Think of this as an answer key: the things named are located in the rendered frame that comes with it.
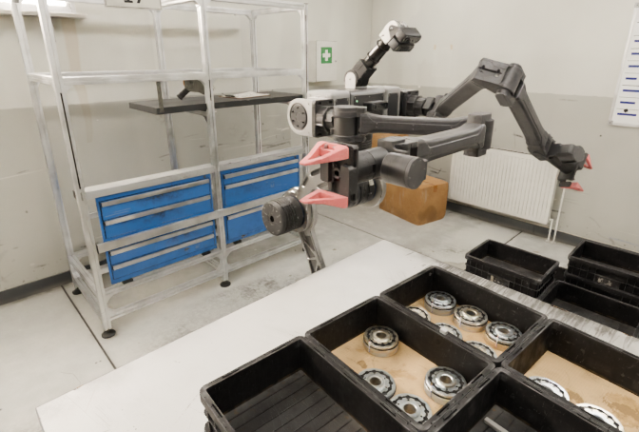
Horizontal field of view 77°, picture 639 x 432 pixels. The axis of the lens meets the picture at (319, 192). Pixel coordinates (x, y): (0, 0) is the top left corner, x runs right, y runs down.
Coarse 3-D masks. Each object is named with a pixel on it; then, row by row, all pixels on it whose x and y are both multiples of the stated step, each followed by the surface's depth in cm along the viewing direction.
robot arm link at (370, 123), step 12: (336, 108) 119; (348, 108) 118; (360, 108) 118; (360, 120) 118; (372, 120) 117; (384, 120) 117; (396, 120) 116; (408, 120) 115; (420, 120) 114; (432, 120) 113; (444, 120) 113; (456, 120) 112; (492, 120) 104; (360, 132) 119; (372, 132) 119; (384, 132) 118; (396, 132) 117; (408, 132) 116; (420, 132) 115; (432, 132) 114; (492, 132) 105
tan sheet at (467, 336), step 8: (424, 296) 144; (416, 304) 139; (456, 304) 139; (432, 320) 131; (440, 320) 131; (448, 320) 131; (464, 336) 124; (472, 336) 124; (480, 336) 124; (488, 344) 120; (496, 352) 117
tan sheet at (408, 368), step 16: (336, 352) 117; (352, 352) 117; (400, 352) 117; (416, 352) 117; (352, 368) 111; (384, 368) 111; (400, 368) 111; (416, 368) 111; (400, 384) 106; (416, 384) 106
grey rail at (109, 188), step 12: (252, 156) 299; (264, 156) 301; (276, 156) 308; (288, 156) 317; (192, 168) 266; (204, 168) 269; (228, 168) 281; (132, 180) 242; (144, 180) 243; (156, 180) 247; (168, 180) 253; (96, 192) 225; (108, 192) 230; (120, 192) 234
